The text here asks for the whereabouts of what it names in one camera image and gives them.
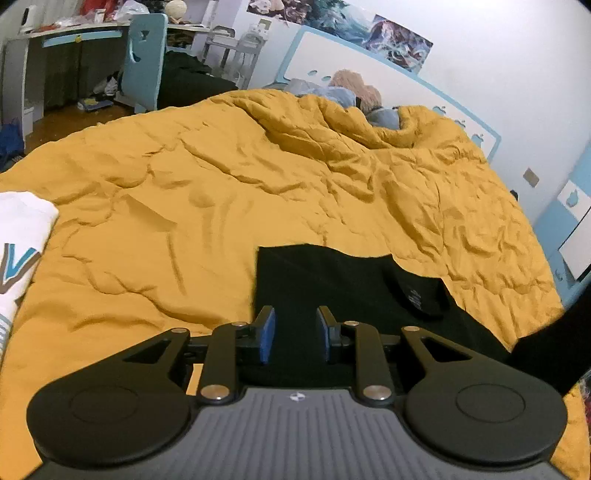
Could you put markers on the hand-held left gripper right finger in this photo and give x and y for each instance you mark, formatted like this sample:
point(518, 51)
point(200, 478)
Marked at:
point(324, 337)

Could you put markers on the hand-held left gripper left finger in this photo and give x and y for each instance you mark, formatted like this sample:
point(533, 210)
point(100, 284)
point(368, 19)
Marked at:
point(267, 337)

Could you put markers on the black garment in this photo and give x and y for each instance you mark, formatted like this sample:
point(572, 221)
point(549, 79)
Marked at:
point(346, 277)

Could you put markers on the blue and white wardrobe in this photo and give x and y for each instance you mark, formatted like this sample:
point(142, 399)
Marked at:
point(572, 221)

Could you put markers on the yellow quilt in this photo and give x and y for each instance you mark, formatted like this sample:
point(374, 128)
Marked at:
point(277, 184)

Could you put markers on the blue pillow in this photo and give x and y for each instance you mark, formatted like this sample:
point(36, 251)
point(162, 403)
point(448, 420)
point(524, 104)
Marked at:
point(318, 92)
point(383, 117)

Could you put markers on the brown teddy bear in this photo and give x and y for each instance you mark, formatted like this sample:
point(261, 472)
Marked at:
point(355, 87)

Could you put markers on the white blue-edged headboard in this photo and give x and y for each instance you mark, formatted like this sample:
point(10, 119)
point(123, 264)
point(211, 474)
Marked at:
point(392, 87)

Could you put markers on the dark cloth pile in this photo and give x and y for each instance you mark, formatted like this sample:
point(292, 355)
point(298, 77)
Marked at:
point(194, 81)

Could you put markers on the white printed t-shirt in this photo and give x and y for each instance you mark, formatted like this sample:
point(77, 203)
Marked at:
point(23, 221)

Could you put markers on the white rolling cart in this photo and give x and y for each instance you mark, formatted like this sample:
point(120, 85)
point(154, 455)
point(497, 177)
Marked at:
point(231, 55)

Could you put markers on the light blue chair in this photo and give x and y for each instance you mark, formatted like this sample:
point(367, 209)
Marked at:
point(143, 64)

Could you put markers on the blue cloth bag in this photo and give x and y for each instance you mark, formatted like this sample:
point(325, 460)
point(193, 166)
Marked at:
point(11, 138)

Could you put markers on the round cream lamp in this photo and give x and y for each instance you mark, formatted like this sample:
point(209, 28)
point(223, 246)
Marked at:
point(175, 11)

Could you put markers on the white plastic bag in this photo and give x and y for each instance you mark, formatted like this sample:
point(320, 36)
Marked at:
point(131, 10)

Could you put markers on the white and blue desk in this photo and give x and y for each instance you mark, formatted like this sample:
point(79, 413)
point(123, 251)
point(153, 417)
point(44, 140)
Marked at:
point(69, 37)

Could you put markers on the red bag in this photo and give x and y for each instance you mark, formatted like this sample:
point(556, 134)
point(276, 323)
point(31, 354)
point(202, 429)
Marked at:
point(94, 9)

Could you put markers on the wall socket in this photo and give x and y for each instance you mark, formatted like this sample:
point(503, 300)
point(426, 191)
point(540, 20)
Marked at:
point(531, 177)

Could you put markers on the anime wall poster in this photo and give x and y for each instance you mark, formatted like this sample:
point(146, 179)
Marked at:
point(399, 39)
point(323, 14)
point(265, 5)

